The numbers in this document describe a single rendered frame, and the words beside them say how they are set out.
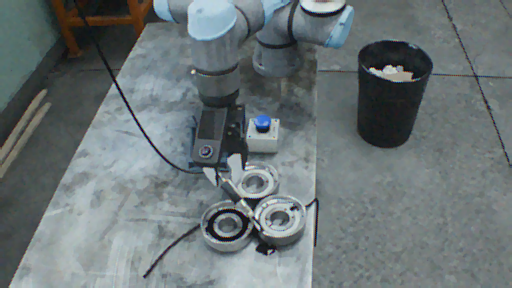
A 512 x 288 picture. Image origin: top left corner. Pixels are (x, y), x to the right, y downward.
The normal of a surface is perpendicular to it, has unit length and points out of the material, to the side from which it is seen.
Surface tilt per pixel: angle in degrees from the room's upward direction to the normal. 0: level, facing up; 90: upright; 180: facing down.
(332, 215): 0
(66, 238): 0
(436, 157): 0
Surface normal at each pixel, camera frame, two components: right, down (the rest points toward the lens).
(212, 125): -0.07, -0.39
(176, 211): -0.07, -0.72
